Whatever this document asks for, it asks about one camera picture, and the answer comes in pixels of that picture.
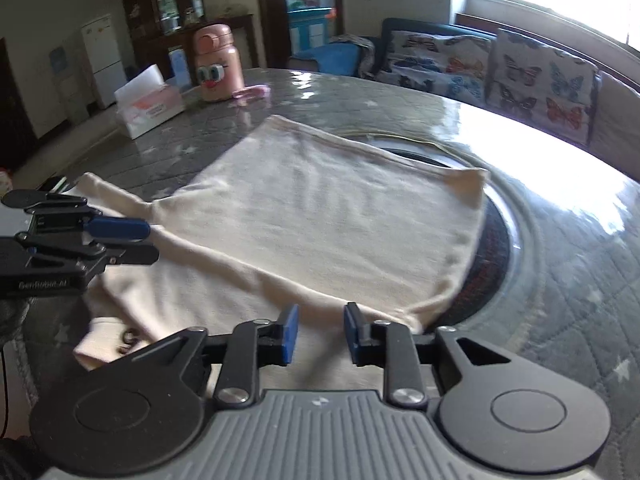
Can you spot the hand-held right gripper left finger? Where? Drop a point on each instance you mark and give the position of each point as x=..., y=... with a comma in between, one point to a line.
x=289, y=336

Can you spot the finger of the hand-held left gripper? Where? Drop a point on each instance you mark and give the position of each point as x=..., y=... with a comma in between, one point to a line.
x=120, y=230
x=135, y=255

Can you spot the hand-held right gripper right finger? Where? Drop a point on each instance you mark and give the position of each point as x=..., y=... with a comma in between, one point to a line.
x=352, y=336

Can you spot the cream garment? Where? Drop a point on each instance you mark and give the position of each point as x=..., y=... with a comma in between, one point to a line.
x=310, y=210

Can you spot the white tissue box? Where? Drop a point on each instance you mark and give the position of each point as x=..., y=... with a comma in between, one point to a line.
x=150, y=110

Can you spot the water dispenser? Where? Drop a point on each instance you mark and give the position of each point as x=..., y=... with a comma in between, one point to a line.
x=62, y=75

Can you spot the round black glass turntable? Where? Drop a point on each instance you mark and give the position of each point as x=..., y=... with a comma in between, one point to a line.
x=495, y=250

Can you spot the white refrigerator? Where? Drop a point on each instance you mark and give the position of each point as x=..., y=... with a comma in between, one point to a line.
x=102, y=60

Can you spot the light blue container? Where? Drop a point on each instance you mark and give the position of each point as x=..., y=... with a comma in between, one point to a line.
x=180, y=67

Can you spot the pink cartoon water bottle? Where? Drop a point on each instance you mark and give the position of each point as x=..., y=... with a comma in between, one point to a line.
x=220, y=67

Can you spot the dark wooden display cabinet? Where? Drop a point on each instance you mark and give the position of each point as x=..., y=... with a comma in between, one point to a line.
x=145, y=20

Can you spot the blue blanket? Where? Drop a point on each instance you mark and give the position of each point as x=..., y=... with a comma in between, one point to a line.
x=335, y=57

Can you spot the blue cabinet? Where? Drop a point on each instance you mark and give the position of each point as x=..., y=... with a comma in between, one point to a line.
x=310, y=30

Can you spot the grey patterned blanket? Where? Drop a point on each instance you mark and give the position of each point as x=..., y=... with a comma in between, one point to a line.
x=367, y=55

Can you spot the butterfly print cushion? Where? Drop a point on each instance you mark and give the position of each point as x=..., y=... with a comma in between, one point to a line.
x=540, y=85
x=435, y=65

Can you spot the dark blue sofa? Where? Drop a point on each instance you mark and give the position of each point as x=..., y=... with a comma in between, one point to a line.
x=415, y=27

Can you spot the plain white cushion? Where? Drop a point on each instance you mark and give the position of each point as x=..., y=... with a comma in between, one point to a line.
x=620, y=125

